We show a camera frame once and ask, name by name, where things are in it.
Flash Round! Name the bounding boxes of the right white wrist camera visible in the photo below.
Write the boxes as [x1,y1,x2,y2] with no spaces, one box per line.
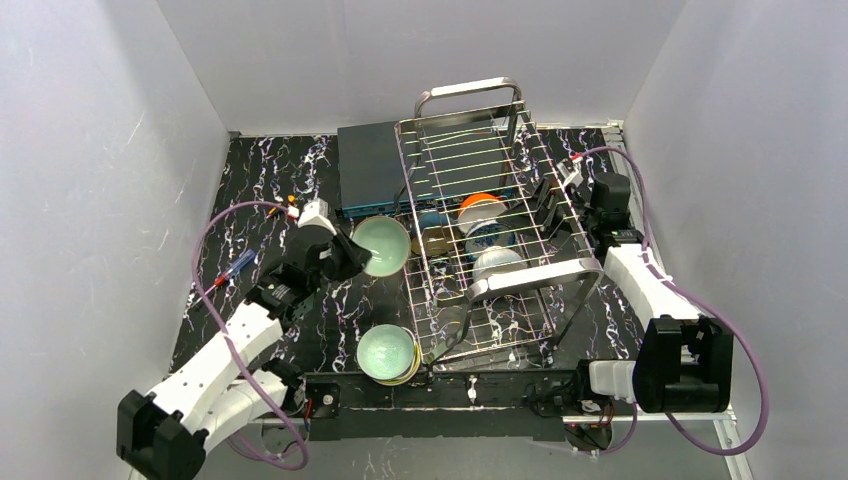
[556,154,584,188]

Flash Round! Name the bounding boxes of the light green bowl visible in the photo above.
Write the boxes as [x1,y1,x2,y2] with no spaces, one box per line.
[352,216,411,278]

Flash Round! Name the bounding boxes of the steel wire dish rack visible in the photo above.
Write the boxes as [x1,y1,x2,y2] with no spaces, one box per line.
[394,77,603,367]

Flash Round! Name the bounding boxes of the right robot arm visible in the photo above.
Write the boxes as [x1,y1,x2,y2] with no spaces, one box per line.
[569,173,734,414]

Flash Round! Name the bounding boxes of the blue white floral bowl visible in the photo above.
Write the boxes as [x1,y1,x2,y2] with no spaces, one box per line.
[463,220,516,260]

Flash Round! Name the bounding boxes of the dark grey network switch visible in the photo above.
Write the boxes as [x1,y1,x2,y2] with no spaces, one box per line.
[338,121,508,218]

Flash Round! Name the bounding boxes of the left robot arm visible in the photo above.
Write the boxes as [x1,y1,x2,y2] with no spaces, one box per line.
[116,226,372,479]

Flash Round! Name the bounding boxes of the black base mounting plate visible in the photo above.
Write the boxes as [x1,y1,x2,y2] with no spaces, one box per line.
[241,369,637,444]

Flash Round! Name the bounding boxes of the dark blue gold bowl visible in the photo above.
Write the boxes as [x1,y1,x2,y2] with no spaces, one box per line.
[410,211,463,257]

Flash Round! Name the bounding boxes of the yellow rimmed bowl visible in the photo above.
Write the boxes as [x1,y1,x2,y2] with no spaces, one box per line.
[377,328,422,387]

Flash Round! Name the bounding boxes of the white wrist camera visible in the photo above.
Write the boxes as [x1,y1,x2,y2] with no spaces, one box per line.
[297,198,337,236]
[556,154,584,188]

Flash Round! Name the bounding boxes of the yellow black pliers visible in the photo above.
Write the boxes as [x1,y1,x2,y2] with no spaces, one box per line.
[266,195,300,220]

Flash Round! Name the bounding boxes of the pale white ribbed bowl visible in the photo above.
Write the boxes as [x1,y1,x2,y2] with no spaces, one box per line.
[472,246,528,282]

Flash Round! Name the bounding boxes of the blue red screwdriver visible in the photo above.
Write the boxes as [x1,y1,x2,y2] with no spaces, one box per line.
[204,249,257,299]

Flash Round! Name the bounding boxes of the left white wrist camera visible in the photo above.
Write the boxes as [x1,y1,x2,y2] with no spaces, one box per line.
[297,198,337,236]

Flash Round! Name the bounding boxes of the teal speckled bowl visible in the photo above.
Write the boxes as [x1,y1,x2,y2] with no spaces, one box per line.
[356,324,415,381]

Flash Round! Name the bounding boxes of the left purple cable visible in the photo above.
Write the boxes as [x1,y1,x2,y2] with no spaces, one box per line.
[190,200,311,472]

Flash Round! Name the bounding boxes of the orange bowl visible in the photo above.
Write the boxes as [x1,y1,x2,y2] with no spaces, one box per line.
[457,193,507,234]

